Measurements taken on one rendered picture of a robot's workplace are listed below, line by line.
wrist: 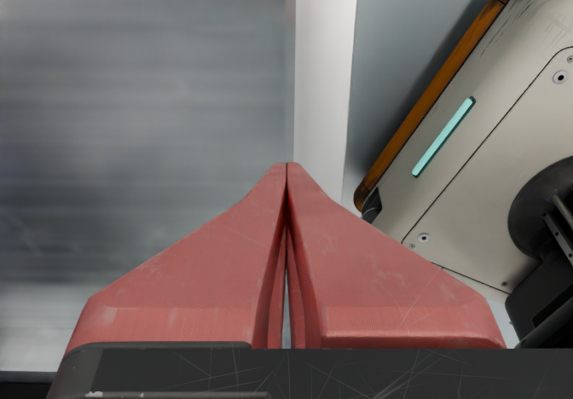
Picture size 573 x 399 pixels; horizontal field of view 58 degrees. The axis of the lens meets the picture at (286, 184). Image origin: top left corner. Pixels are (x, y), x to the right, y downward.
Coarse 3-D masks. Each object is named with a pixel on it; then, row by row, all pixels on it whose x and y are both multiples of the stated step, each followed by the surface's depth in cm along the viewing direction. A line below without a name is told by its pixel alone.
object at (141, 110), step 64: (0, 0) 23; (64, 0) 23; (128, 0) 23; (192, 0) 23; (256, 0) 22; (0, 64) 24; (64, 64) 24; (128, 64) 24; (192, 64) 24; (256, 64) 24; (0, 128) 26; (64, 128) 26; (128, 128) 26; (192, 128) 26; (256, 128) 26; (0, 192) 29; (64, 192) 29; (128, 192) 28; (192, 192) 28; (0, 256) 31; (64, 256) 31; (128, 256) 31; (0, 320) 35; (64, 320) 35
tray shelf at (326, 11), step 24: (312, 0) 23; (336, 0) 23; (312, 24) 23; (336, 24) 23; (312, 48) 24; (336, 48) 24; (312, 72) 25; (336, 72) 25; (312, 96) 25; (336, 96) 25; (312, 120) 26; (336, 120) 26; (312, 144) 27; (336, 144) 27; (312, 168) 28; (336, 168) 28; (336, 192) 29
